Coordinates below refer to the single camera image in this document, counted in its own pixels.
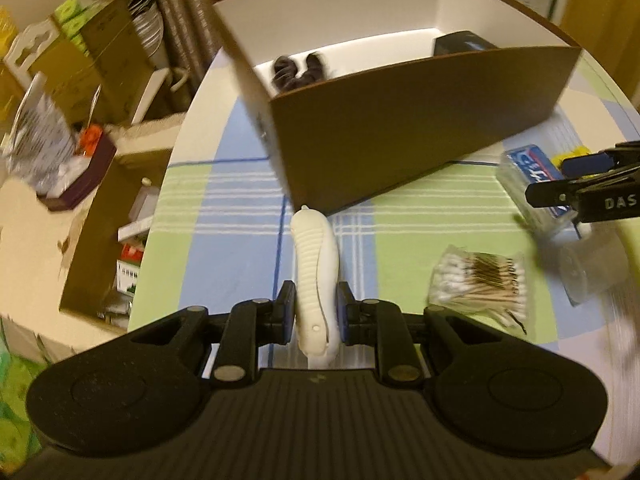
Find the black shaver box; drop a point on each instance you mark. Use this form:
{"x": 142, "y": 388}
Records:
{"x": 460, "y": 42}

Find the stack of white plates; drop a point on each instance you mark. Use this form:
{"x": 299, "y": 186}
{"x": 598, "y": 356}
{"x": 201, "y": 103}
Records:
{"x": 147, "y": 25}

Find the purple box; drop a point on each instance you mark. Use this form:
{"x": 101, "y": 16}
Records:
{"x": 85, "y": 180}

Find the silver foil bag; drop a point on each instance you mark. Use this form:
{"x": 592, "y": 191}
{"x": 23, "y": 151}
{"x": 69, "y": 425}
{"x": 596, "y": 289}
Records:
{"x": 40, "y": 135}

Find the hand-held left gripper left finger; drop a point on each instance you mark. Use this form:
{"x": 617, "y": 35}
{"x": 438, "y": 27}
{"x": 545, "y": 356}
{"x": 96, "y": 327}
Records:
{"x": 287, "y": 310}

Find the metal spoon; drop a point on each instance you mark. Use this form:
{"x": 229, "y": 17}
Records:
{"x": 95, "y": 105}

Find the clear blue-labelled floss box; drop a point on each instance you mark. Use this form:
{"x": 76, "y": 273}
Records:
{"x": 530, "y": 165}

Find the white electric toothbrush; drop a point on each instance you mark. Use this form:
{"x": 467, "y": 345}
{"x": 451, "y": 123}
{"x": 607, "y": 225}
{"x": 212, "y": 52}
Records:
{"x": 315, "y": 270}

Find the clear plastic case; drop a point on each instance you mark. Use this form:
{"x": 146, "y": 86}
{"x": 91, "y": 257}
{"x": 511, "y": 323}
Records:
{"x": 595, "y": 270}

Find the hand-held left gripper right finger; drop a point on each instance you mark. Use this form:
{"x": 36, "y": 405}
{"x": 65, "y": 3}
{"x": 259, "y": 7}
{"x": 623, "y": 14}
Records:
{"x": 344, "y": 315}

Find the yellow snack packet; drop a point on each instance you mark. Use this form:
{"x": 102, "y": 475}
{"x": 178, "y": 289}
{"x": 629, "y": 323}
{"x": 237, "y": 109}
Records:
{"x": 580, "y": 151}

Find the brown hair scrunchie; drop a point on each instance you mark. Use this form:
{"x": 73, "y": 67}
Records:
{"x": 287, "y": 72}

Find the green tissue pack bundle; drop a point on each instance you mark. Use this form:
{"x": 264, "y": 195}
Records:
{"x": 15, "y": 410}

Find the wooden door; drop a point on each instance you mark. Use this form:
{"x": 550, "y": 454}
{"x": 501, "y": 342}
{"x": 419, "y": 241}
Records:
{"x": 610, "y": 20}

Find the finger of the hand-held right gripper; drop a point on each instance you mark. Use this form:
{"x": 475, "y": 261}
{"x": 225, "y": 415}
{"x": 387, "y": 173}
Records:
{"x": 585, "y": 162}
{"x": 550, "y": 192}

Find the small orange object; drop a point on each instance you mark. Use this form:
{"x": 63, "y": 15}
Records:
{"x": 90, "y": 140}

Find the open flat cardboard box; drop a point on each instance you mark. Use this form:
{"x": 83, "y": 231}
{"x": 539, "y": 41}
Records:
{"x": 85, "y": 270}

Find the green tissue packs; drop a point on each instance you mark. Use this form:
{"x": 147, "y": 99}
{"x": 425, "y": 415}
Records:
{"x": 75, "y": 20}

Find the brown cardboard box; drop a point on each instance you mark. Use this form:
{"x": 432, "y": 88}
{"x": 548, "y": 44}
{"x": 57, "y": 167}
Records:
{"x": 380, "y": 135}

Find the brown curtain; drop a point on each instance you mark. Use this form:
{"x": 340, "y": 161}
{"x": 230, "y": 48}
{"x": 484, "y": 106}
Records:
{"x": 200, "y": 20}

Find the cotton swab pack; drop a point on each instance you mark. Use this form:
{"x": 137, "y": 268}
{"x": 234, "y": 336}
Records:
{"x": 480, "y": 285}

